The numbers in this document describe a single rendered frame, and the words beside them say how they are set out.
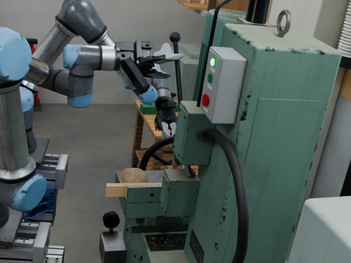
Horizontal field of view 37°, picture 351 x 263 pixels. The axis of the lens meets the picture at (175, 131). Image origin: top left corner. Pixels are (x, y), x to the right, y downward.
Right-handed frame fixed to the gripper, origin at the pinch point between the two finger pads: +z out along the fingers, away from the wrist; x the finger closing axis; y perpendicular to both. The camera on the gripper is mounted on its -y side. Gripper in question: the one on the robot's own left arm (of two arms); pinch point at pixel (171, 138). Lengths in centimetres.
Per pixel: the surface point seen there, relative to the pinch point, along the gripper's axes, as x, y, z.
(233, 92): 13, -81, 42
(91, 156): 5, 160, -90
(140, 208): 21.4, -19.7, 40.6
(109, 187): 31, -23, 35
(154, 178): 13.5, -14.1, 26.5
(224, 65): 16, -87, 39
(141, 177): 19.5, -19.2, 28.8
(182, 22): -83, 146, -226
